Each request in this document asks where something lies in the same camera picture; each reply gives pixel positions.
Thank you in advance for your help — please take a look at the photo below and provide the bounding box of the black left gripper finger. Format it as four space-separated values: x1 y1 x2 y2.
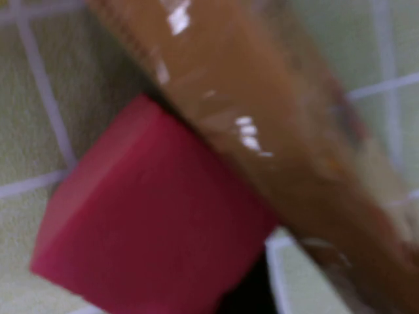
224 251 278 314

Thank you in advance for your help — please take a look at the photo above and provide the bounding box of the red foam cube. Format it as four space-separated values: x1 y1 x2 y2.
29 93 279 314

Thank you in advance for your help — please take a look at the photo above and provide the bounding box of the brown snack packet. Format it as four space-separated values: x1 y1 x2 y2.
86 0 419 314

